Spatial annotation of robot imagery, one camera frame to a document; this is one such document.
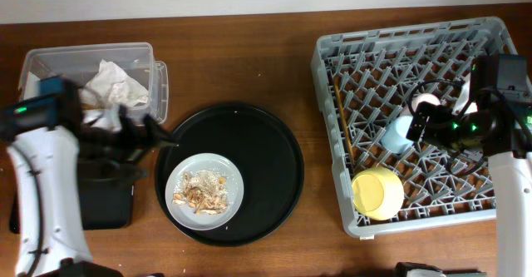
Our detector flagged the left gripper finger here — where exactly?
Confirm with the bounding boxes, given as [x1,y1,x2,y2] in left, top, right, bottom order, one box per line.
[117,105,140,144]
[140,115,179,152]

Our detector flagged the pink cup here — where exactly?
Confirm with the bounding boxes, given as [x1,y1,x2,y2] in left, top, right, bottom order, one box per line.
[399,93,441,116]

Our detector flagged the blue cup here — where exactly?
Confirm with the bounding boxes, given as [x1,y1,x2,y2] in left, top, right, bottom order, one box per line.
[381,116,413,154]

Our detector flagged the white napkin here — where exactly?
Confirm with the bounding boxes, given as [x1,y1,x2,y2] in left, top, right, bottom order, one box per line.
[79,60,149,131]

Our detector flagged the grey plate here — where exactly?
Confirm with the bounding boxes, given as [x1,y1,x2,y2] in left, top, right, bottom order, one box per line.
[162,153,244,231]

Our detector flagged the food scraps with rice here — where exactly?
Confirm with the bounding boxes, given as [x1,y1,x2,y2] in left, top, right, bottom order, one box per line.
[171,170,229,215]

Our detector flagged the yellow bowl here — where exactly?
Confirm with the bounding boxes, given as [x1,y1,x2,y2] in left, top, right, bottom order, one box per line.
[352,166,405,220]

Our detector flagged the wooden chopstick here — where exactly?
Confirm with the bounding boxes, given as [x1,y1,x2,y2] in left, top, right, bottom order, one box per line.
[332,77,355,168]

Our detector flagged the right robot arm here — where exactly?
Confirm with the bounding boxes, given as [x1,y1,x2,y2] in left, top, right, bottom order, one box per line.
[406,54,531,276]

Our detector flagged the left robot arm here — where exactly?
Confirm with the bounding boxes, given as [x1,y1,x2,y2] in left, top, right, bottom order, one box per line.
[1,77,178,276]

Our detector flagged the grey dishwasher rack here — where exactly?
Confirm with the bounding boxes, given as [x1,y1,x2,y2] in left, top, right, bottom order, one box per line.
[311,17,519,238]

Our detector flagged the black rectangular tray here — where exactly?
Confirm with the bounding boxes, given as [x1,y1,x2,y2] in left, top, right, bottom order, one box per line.
[8,160,136,235]

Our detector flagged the clear plastic bin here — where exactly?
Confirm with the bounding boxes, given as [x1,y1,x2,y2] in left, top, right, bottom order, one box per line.
[18,42,169,124]

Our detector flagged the round black serving tray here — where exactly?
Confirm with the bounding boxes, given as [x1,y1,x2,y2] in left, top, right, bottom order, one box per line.
[155,103,304,247]

